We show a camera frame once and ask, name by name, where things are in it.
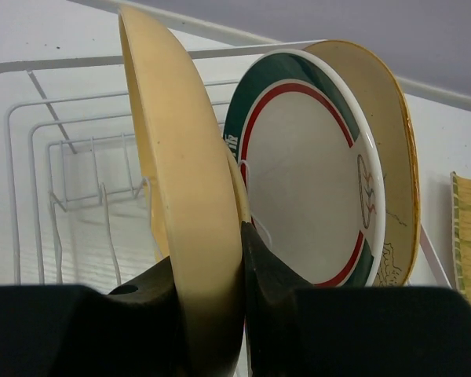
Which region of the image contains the small cream plate with flowers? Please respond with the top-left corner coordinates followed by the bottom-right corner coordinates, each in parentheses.
top-left (225, 145), bottom-right (252, 226)

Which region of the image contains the white plate with green rim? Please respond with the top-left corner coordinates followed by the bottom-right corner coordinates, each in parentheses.
top-left (223, 49), bottom-right (385, 287)

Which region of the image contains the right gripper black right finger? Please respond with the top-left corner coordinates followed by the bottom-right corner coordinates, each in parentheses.
top-left (241, 223), bottom-right (471, 376)

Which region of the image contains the plain yellow round plate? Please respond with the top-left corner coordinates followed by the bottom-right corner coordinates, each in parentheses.
top-left (119, 5), bottom-right (244, 376)

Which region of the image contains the cream plate with leaf pattern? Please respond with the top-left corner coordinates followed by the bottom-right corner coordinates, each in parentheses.
top-left (305, 40), bottom-right (421, 287)

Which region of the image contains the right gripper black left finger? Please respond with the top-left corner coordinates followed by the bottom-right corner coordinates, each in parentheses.
top-left (0, 258), bottom-right (184, 376)

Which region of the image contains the white wire dish rack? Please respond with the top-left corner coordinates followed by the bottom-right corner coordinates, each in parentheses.
top-left (0, 0), bottom-right (471, 287)

